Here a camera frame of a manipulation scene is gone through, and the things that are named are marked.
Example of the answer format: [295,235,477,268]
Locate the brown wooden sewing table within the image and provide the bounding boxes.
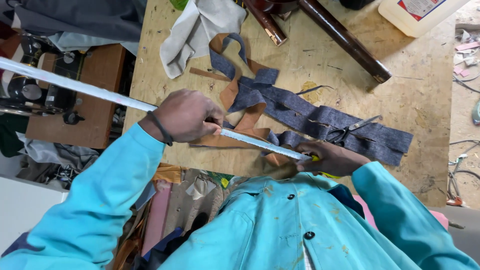
[25,43,127,150]

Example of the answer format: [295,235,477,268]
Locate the white board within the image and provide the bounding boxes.
[0,175,69,256]

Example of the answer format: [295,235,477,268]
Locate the pile of dark grey fabric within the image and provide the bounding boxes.
[0,0,148,56]

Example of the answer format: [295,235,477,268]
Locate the wide denim fabric strip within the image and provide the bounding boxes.
[226,76,414,167]

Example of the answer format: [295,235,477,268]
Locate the long metal ruler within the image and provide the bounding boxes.
[0,56,315,162]

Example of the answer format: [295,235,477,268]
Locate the white plastic jug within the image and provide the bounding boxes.
[377,0,472,38]

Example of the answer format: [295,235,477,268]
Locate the thin brown strip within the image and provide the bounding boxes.
[189,67,232,83]

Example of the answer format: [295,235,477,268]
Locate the turquoise work coat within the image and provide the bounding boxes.
[159,172,422,270]

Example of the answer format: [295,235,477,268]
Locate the black handled scissors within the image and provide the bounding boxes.
[325,115,382,147]

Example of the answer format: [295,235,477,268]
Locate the bundle of grey cables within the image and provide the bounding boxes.
[447,139,480,208]

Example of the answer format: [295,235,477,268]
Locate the person's left hand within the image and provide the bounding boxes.
[147,89,226,144]

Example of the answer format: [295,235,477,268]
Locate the looped denim strip tan backing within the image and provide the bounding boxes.
[208,32,280,110]

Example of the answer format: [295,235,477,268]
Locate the grey white cloth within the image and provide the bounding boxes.
[160,0,247,80]

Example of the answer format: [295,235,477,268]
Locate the black sewing machine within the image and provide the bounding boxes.
[0,35,88,126]

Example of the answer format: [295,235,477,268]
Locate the pink foam board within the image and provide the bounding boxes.
[141,179,174,256]

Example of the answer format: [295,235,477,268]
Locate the person's right hand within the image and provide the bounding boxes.
[295,141,371,178]

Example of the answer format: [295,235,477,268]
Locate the heap of clothes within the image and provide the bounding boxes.
[0,112,100,190]

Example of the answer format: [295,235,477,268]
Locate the long dark brown wooden leg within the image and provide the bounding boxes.
[299,0,393,84]

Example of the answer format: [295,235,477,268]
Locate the heap of fabric scraps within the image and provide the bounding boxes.
[452,29,480,79]

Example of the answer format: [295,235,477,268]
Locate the short dark brown wooden leg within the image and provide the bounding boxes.
[243,0,288,47]

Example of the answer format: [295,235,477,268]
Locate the black wristband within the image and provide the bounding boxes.
[146,110,174,147]

